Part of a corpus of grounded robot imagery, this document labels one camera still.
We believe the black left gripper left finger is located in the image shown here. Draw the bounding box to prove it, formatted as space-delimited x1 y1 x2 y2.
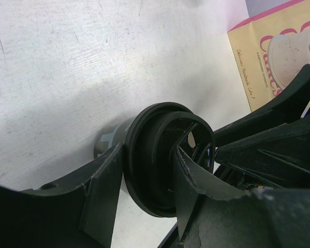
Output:
0 143 123 247

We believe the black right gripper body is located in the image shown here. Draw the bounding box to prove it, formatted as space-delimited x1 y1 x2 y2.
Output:
214 64 310 189

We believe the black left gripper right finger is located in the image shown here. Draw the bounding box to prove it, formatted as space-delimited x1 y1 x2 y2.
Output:
174 147 310 247

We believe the black cup lid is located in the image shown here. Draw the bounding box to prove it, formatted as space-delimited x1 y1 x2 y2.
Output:
123 102 215 218

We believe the dark coffee cup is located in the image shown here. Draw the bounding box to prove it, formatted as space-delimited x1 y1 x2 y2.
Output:
94 118 134 158

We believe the beige pink paper bag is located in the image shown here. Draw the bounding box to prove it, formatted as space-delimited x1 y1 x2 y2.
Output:
228 1 310 111

